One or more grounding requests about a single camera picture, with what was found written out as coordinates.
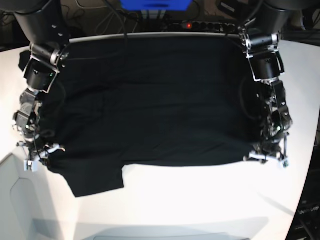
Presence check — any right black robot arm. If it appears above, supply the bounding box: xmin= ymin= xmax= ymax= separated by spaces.
xmin=6 ymin=0 xmax=70 ymax=168

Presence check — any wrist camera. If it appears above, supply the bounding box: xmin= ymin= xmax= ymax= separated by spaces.
xmin=23 ymin=160 xmax=39 ymax=173
xmin=279 ymin=158 xmax=290 ymax=169

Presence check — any black power strip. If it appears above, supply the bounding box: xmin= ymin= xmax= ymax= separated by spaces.
xmin=163 ymin=21 xmax=235 ymax=34

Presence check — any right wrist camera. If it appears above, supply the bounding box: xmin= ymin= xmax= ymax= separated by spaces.
xmin=23 ymin=160 xmax=39 ymax=173

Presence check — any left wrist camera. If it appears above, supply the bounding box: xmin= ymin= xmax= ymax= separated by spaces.
xmin=279 ymin=158 xmax=290 ymax=169

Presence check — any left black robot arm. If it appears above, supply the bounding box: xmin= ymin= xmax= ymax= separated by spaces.
xmin=236 ymin=0 xmax=293 ymax=168

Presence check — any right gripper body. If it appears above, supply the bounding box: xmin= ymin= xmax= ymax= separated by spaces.
xmin=16 ymin=139 xmax=66 ymax=162

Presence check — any black equipment at right edge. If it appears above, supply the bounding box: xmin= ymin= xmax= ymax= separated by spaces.
xmin=286 ymin=144 xmax=320 ymax=240

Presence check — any white plastic bin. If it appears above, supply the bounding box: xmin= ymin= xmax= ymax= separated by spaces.
xmin=0 ymin=154 xmax=50 ymax=240

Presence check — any blue plastic box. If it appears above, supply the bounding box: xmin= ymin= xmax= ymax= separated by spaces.
xmin=120 ymin=0 xmax=192 ymax=11

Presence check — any black T-shirt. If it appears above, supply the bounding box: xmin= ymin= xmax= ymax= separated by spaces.
xmin=32 ymin=37 xmax=262 ymax=197

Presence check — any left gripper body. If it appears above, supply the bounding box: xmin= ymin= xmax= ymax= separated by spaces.
xmin=243 ymin=134 xmax=289 ymax=164

